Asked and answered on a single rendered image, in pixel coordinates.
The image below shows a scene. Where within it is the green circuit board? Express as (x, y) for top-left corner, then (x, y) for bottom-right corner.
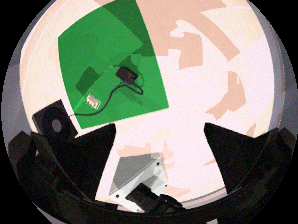
(57, 0), (170, 129)

